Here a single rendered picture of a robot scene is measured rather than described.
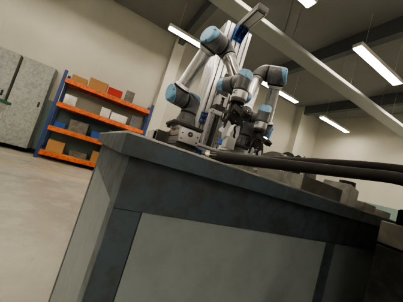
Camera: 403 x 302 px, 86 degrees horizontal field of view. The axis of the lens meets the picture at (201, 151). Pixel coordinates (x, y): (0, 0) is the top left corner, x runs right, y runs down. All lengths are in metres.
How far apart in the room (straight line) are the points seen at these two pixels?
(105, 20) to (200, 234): 6.66
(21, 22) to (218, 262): 6.71
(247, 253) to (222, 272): 0.08
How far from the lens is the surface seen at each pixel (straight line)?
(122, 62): 6.57
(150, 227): 0.42
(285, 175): 0.88
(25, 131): 6.09
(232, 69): 1.38
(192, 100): 1.53
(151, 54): 6.80
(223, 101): 1.79
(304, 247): 0.73
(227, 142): 1.00
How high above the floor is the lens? 0.77
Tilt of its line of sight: 5 degrees up
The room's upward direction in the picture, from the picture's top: 17 degrees clockwise
